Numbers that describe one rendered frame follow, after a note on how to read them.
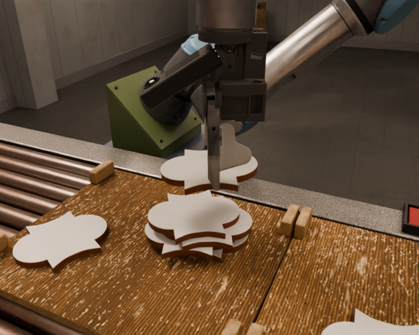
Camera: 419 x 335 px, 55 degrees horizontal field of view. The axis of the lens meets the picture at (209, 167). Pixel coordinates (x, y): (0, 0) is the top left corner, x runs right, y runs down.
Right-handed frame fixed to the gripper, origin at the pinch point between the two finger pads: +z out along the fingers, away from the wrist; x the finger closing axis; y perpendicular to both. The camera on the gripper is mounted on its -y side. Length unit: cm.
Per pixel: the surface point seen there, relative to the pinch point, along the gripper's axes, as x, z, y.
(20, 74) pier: 329, 73, -161
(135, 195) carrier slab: 12.0, 12.2, -13.4
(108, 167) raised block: 19.8, 10.0, -19.6
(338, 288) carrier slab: -13.5, 12.1, 17.0
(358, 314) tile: -19.0, 10.9, 17.4
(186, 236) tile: -6.2, 7.9, -3.7
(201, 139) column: 52, 19, 0
